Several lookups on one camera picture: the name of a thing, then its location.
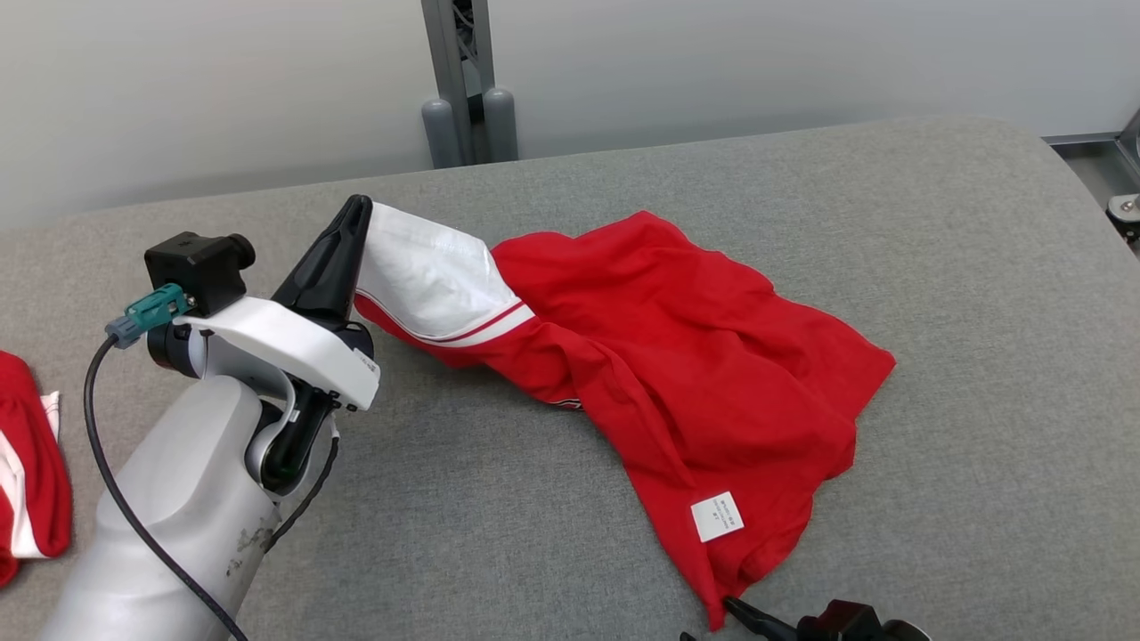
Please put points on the grey wall base rail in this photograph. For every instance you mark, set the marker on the grey wall base rail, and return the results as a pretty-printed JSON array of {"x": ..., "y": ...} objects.
[{"x": 1082, "y": 140}]

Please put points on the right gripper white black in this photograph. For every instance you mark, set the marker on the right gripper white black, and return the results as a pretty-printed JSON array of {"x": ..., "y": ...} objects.
[{"x": 904, "y": 632}]

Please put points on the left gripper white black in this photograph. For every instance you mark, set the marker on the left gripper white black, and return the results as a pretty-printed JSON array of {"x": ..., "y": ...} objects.
[{"x": 294, "y": 343}]

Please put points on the metal foot with bolt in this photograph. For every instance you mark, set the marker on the metal foot with bolt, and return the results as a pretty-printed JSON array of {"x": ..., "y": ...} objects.
[{"x": 1127, "y": 214}]

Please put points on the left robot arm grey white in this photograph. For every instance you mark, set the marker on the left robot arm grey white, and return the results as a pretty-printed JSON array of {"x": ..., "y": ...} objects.
[{"x": 178, "y": 499}]

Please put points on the red white garment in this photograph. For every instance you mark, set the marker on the red white garment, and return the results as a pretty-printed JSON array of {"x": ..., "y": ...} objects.
[{"x": 27, "y": 445}]

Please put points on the grey metal frame post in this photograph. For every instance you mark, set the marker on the grey metal frame post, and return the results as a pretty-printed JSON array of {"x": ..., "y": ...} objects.
[{"x": 445, "y": 53}]

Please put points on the grey metal upright bar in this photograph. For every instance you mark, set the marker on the grey metal upright bar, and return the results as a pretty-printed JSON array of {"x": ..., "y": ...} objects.
[{"x": 1131, "y": 142}]

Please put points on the red shorts with white stripes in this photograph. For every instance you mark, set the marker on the red shorts with white stripes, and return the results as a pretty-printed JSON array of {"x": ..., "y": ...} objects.
[{"x": 695, "y": 356}]

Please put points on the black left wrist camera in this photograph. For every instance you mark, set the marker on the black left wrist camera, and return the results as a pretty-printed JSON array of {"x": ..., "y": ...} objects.
[{"x": 196, "y": 267}]

